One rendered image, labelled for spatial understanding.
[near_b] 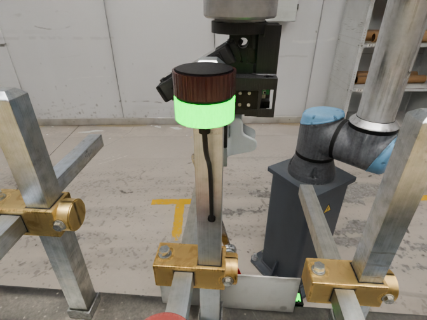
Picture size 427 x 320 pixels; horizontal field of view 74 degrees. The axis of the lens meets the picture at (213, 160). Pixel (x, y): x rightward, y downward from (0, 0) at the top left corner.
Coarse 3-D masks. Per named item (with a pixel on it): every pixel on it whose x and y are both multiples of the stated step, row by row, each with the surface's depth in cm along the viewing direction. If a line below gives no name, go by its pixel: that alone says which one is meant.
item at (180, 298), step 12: (192, 204) 59; (192, 216) 56; (192, 228) 53; (192, 240) 50; (180, 276) 44; (192, 276) 44; (180, 288) 42; (192, 288) 44; (168, 300) 40; (180, 300) 40; (180, 312) 39
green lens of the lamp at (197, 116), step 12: (180, 108) 26; (192, 108) 25; (204, 108) 25; (216, 108) 25; (228, 108) 26; (180, 120) 27; (192, 120) 26; (204, 120) 26; (216, 120) 26; (228, 120) 27
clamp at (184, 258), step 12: (180, 252) 47; (192, 252) 47; (228, 252) 47; (156, 264) 44; (168, 264) 44; (180, 264) 44; (192, 264) 44; (228, 264) 45; (156, 276) 46; (168, 276) 45; (204, 276) 45; (216, 276) 44; (228, 276) 44; (204, 288) 46; (216, 288) 46
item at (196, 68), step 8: (184, 64) 27; (192, 64) 27; (200, 64) 27; (208, 64) 27; (216, 64) 27; (224, 64) 27; (184, 72) 24; (192, 72) 24; (200, 72) 24; (208, 72) 24; (216, 72) 24; (224, 72) 25; (200, 104) 25; (208, 104) 25; (200, 128) 28; (208, 128) 28; (216, 128) 27; (208, 160) 32; (208, 168) 33; (208, 176) 34; (208, 184) 36; (208, 216) 39
